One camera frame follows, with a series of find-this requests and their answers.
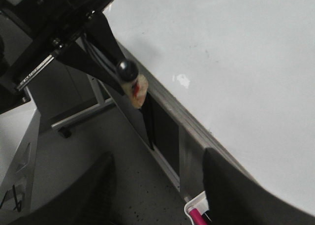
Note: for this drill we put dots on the pink marker in tray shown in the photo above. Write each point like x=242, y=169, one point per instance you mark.
x=196, y=216

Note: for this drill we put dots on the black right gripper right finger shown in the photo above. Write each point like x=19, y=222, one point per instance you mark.
x=234, y=199

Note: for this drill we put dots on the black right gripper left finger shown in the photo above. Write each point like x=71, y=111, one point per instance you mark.
x=86, y=202

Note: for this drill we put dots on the white black deli whiteboard marker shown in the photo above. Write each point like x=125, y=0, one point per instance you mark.
x=133, y=83

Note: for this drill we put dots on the white marker tray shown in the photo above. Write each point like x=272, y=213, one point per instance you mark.
x=199, y=202

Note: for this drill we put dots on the white whiteboard with aluminium frame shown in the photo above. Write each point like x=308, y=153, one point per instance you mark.
x=245, y=69

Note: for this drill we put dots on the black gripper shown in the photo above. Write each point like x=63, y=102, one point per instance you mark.
x=54, y=26

